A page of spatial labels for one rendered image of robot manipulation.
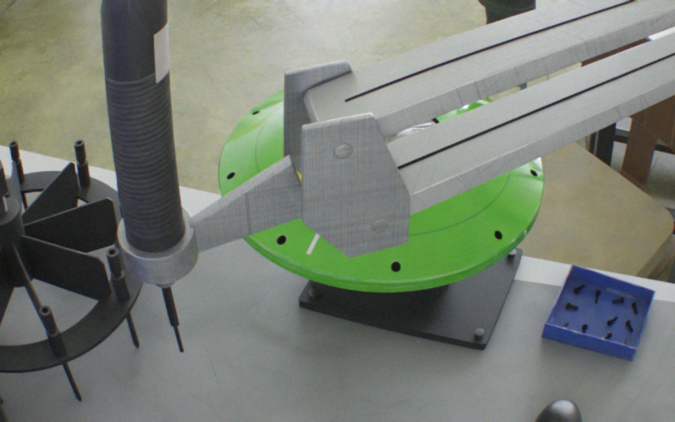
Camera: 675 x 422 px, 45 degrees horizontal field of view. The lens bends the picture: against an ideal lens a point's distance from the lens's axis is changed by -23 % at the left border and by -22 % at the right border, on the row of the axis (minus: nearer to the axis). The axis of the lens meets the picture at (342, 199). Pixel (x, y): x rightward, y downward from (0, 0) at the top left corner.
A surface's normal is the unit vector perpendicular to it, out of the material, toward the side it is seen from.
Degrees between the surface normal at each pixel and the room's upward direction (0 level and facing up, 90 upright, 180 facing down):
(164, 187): 90
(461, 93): 90
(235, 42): 0
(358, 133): 90
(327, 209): 90
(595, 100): 19
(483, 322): 0
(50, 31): 0
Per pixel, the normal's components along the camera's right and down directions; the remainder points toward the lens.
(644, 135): -0.73, 0.32
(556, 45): -0.32, -0.67
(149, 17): 0.63, 0.50
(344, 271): -0.12, -0.43
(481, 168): 0.22, 0.63
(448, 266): 0.12, -0.44
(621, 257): 0.00, -0.76
